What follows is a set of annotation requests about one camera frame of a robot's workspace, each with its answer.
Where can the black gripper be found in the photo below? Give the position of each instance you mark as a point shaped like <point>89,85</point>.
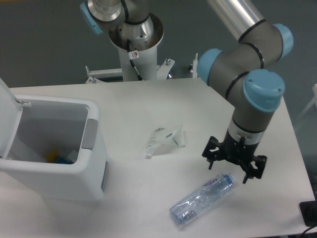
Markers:
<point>238,152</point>

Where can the grey trash can push button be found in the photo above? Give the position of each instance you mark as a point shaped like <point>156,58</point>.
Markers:
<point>90,133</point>

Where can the white trash can body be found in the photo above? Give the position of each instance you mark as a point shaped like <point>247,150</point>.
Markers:
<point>51,123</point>

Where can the white trash can lid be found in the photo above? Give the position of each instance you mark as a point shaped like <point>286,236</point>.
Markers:
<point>10,116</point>

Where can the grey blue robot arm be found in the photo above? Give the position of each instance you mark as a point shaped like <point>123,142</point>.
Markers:
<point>240,76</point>

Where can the white paper in trash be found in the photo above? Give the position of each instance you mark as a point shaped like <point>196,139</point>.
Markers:
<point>72,156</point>

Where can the blue item in trash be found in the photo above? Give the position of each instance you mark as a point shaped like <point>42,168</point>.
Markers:
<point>61,160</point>

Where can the yellow item in trash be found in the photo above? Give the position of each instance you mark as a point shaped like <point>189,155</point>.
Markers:
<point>52,156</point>

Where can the crumpled clear plastic wrapper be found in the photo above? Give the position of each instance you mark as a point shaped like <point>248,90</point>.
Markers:
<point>169,136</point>

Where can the clear plastic water bottle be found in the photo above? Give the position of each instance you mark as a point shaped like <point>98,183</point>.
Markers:
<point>201,199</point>

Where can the black device at table edge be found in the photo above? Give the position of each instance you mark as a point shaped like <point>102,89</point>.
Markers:
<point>309,212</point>

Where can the white furniture at right edge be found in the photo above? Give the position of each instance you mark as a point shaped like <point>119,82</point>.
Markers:
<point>308,109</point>

